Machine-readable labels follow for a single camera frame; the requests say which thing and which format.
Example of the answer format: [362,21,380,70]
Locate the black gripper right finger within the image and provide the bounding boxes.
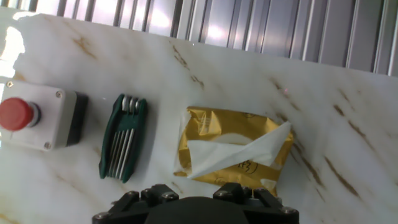
[212,182,300,224]

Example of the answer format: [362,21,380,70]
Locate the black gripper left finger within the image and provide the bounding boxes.
[92,183,180,224]

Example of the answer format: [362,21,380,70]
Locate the white paper napkin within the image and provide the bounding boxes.
[186,121,293,180]

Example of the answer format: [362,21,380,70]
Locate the gold tissue pack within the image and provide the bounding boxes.
[173,105,295,197]

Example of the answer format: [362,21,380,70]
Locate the green folding hex key set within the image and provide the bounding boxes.
[98,93,149,184]

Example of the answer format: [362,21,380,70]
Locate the grey box with red button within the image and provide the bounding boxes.
[0,79,90,152]

